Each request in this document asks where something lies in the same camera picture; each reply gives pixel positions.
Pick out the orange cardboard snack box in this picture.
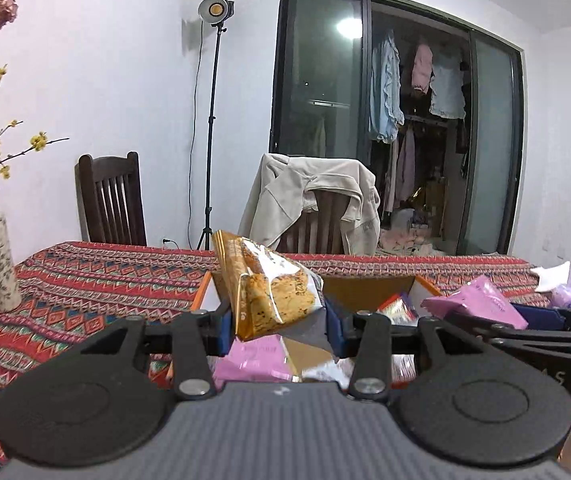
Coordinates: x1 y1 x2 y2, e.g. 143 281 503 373
190 272 442 389

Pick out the light blue hanging shirt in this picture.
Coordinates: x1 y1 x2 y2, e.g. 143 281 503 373
369 29 405 144

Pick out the pink hanging garment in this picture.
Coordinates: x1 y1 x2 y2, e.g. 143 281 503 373
411 42 433 94

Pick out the beige jacket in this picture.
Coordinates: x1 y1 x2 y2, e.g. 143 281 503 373
238 154 380 256

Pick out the pink snack packet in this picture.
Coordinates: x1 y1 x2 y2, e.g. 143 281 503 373
421 275 528 330

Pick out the studio light on stand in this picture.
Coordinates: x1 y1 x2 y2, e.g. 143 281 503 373
198 0 235 250

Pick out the oat crisp snack packet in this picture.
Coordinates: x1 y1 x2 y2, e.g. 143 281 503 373
213 231 331 351

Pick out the patterned red tablecloth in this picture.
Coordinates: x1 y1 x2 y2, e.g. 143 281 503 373
0 239 571 480

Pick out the chair with draped jacket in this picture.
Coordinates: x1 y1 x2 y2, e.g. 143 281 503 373
277 190 363 255

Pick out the dark wooden chair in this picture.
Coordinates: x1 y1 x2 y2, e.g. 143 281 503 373
77 152 147 246

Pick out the dark sliding glass door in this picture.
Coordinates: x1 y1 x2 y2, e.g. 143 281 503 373
269 0 524 255

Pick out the white tissue paper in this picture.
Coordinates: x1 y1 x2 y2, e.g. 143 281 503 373
531 261 571 292

